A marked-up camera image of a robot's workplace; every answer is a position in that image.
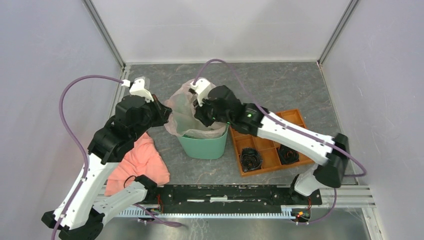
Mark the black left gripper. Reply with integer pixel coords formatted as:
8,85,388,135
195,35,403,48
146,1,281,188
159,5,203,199
131,93,173,142

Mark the translucent pink trash bag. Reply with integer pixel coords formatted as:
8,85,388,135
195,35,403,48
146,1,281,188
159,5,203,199
164,79,228,139

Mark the green plastic trash bin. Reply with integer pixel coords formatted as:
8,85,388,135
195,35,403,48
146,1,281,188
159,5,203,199
177,125,228,160

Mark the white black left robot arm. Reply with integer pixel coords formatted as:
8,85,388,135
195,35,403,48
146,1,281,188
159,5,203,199
41,95,172,240

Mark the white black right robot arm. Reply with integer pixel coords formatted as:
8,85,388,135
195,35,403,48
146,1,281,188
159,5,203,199
189,79,348,204

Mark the black rolled trash bag front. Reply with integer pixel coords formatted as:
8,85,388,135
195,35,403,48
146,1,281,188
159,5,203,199
240,147,263,173

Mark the black rolled trash bag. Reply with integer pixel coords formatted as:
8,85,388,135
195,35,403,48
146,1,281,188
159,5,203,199
277,144,300,165
240,147,263,173

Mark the black rolled trash bag right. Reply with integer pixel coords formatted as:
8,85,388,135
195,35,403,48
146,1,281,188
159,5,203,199
277,144,300,165

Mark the orange compartment tray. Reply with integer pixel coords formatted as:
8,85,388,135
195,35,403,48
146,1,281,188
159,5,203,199
229,127,314,177

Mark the salmon pink cloth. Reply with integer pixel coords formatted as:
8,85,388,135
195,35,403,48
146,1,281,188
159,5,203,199
104,133,171,197

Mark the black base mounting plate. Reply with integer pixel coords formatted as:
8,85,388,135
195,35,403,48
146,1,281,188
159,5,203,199
142,184,323,214

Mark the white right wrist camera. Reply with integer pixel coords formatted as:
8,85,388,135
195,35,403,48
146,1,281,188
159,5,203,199
189,78,214,107

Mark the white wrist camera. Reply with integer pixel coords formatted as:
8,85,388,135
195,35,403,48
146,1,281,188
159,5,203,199
189,78,214,107
121,76,154,103

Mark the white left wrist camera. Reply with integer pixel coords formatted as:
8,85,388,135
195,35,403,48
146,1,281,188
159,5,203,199
121,76,154,103

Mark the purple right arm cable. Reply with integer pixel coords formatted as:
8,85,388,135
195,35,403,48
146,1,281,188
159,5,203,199
193,58,368,225

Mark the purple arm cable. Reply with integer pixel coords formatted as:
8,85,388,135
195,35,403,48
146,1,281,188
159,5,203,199
193,58,368,225
50,74,183,240

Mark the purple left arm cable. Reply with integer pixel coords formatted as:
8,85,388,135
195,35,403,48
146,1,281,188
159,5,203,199
50,74,183,240

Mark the white slotted cable duct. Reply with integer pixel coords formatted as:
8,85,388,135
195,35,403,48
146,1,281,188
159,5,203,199
116,206,295,220

